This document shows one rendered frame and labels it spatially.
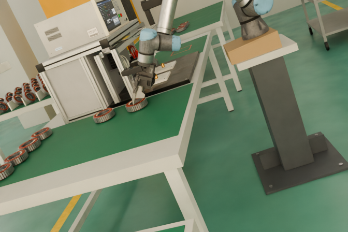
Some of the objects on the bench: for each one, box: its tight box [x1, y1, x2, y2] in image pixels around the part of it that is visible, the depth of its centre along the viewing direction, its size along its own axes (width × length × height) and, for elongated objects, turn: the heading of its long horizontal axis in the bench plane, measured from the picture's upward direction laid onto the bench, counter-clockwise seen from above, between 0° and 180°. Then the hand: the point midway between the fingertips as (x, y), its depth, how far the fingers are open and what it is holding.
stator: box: [93, 108, 115, 123], centre depth 190 cm, size 11×11×4 cm
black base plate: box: [110, 51, 200, 108], centre depth 229 cm, size 47×64×2 cm
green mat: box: [155, 35, 208, 65], centre depth 294 cm, size 94×61×1 cm, turn 129°
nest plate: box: [153, 71, 171, 85], centre depth 217 cm, size 15×15×1 cm
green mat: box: [0, 83, 194, 187], centre depth 175 cm, size 94×61×1 cm, turn 129°
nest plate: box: [154, 61, 177, 74], centre depth 239 cm, size 15×15×1 cm
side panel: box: [39, 56, 109, 124], centre depth 204 cm, size 28×3×32 cm, turn 129°
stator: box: [125, 97, 148, 112], centre depth 186 cm, size 11×11×4 cm
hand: (136, 98), depth 185 cm, fingers open, 14 cm apart
